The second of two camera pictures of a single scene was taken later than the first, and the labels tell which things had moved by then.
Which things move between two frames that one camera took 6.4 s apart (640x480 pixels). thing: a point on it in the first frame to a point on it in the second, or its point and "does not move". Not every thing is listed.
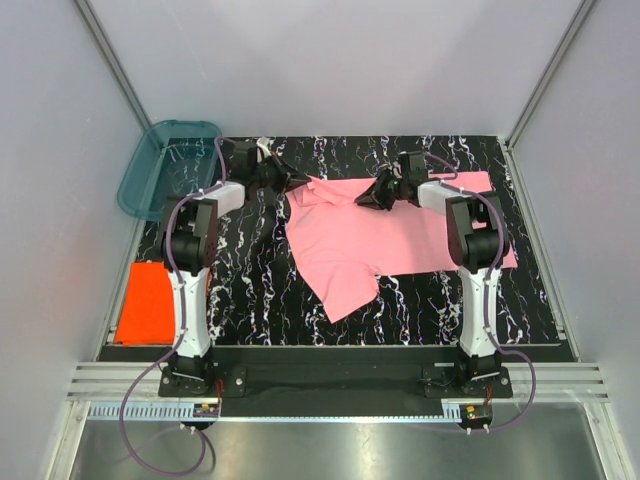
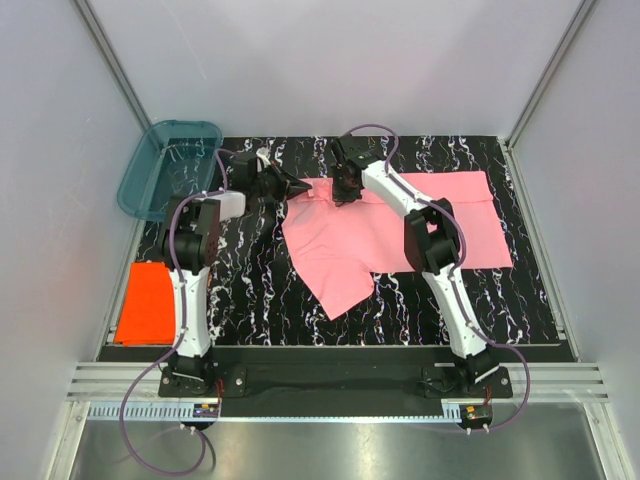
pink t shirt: x=343 y=246 does not move
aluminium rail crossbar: x=556 y=382 does not move
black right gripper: x=374 y=196 to x=339 y=197
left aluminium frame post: x=114 y=65 does not move
